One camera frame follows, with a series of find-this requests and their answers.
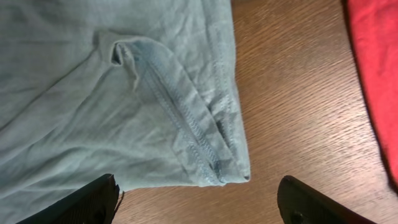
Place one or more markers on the light blue grey t-shirt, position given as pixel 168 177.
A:
pixel 141 89

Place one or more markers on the red t-shirt with print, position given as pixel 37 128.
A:
pixel 372 27

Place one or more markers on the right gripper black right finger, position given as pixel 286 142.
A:
pixel 299 203

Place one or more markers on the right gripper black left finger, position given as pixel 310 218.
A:
pixel 95 203

